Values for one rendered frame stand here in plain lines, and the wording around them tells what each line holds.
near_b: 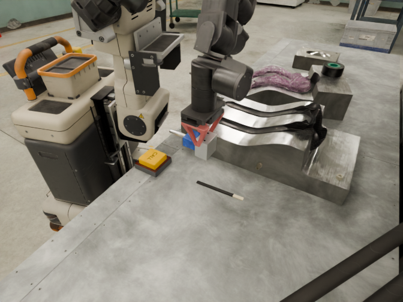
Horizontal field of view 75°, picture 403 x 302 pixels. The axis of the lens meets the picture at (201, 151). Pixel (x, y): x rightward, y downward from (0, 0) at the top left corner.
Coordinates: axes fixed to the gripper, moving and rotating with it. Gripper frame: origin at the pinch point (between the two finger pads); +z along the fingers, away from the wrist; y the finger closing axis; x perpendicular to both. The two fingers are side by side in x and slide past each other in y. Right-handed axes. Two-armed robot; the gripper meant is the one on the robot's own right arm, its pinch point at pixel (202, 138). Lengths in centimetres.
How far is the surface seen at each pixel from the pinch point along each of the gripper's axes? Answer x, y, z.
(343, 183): -34.5, 12.0, 8.1
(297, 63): -1, 96, 12
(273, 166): -17.1, 10.2, 9.6
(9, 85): 308, 81, 102
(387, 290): -45.1, -11.8, 7.6
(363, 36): -25, 374, 62
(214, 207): -8.2, -7.0, 14.7
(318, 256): -34.3, -7.2, 14.0
